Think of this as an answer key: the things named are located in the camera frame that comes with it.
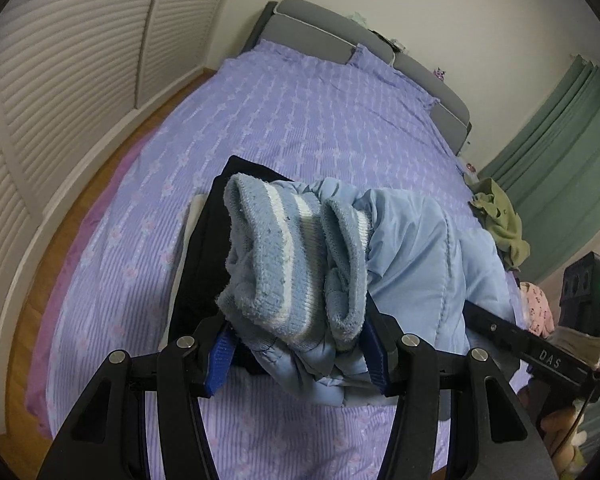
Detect light blue padded pants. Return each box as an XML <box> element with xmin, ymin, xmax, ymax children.
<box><xmin>215</xmin><ymin>172</ymin><xmax>526</xmax><ymax>408</ymax></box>

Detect bed with purple duvet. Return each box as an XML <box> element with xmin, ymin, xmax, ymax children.
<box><xmin>25</xmin><ymin>42</ymin><xmax>531</xmax><ymax>480</ymax></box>

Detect olive green fleece garment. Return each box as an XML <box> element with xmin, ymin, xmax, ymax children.
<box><xmin>467</xmin><ymin>177</ymin><xmax>531</xmax><ymax>268</ymax></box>

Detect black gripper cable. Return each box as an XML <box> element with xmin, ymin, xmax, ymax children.
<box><xmin>550</xmin><ymin>305</ymin><xmax>600</xmax><ymax>466</ymax></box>

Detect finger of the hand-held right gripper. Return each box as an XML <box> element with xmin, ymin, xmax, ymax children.
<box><xmin>461</xmin><ymin>299</ymin><xmax>531</xmax><ymax>348</ymax></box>

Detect person's right hand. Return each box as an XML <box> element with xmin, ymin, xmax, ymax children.
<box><xmin>552</xmin><ymin>327</ymin><xmax>600</xmax><ymax>376</ymax></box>

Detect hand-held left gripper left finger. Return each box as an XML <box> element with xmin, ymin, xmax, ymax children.
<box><xmin>35</xmin><ymin>317</ymin><xmax>241</xmax><ymax>480</ymax></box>

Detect grey folded garment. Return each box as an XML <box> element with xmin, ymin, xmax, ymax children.
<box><xmin>157</xmin><ymin>195</ymin><xmax>206</xmax><ymax>351</ymax></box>

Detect white louvered wardrobe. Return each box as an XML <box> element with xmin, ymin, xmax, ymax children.
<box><xmin>0</xmin><ymin>0</ymin><xmax>246</xmax><ymax>441</ymax></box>

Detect purple patterned pillow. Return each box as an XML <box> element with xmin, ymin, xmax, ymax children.
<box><xmin>347</xmin><ymin>42</ymin><xmax>441</xmax><ymax>108</ymax></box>

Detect black clothes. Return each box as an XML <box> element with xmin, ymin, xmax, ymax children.
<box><xmin>167</xmin><ymin>155</ymin><xmax>281</xmax><ymax>376</ymax></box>

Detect pink bed sheet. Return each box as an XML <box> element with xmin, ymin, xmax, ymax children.
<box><xmin>25</xmin><ymin>135</ymin><xmax>151</xmax><ymax>441</ymax></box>

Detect green curtain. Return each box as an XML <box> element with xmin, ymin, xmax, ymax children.
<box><xmin>480</xmin><ymin>52</ymin><xmax>600</xmax><ymax>286</ymax></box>

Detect pink printed pajama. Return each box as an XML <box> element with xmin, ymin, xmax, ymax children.
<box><xmin>517</xmin><ymin>282</ymin><xmax>556</xmax><ymax>338</ymax></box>

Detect grey upholstered headboard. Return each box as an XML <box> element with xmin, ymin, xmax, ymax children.
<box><xmin>240</xmin><ymin>0</ymin><xmax>473</xmax><ymax>156</ymax></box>

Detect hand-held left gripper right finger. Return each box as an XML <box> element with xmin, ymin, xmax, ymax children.
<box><xmin>362</xmin><ymin>297</ymin><xmax>561</xmax><ymax>480</ymax></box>

